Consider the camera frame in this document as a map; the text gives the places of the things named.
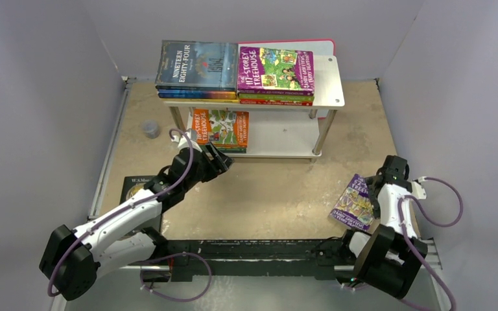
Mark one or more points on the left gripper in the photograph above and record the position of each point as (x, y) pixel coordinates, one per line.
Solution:
(224, 162)

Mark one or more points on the dark green Treehouse book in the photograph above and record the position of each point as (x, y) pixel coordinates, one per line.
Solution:
(231, 149)

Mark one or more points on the orange Treehouse book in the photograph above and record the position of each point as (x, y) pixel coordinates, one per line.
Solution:
(223, 128)

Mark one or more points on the yellow book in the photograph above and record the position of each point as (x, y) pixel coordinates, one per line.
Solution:
(233, 101)

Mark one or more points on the black Moon Sixpence book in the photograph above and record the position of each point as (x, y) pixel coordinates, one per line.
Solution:
(131, 185)

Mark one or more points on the Nineteen Eighty-Four blue book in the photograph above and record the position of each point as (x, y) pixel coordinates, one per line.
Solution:
(198, 66)

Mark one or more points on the purple Treehouse book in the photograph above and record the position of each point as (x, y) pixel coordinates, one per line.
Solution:
(354, 208)

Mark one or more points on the Jane Eyre book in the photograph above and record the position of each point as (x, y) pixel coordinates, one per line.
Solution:
(195, 94)

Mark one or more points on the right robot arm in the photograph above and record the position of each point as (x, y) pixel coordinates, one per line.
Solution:
(388, 259)

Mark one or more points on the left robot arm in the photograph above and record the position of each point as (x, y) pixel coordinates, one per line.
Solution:
(74, 259)

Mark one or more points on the small clear plastic cup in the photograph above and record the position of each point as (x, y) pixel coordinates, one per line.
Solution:
(150, 129)

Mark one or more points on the white two-tier metal shelf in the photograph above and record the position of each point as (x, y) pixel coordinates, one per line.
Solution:
(276, 131)

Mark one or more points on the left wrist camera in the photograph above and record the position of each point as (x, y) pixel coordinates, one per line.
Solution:
(186, 140)

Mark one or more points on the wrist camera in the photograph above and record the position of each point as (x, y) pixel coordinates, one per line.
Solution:
(418, 191)
(186, 140)

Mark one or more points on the black aluminium base frame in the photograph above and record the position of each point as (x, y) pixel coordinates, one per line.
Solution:
(324, 259)

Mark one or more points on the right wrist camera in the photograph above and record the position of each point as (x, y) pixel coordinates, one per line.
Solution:
(418, 191)

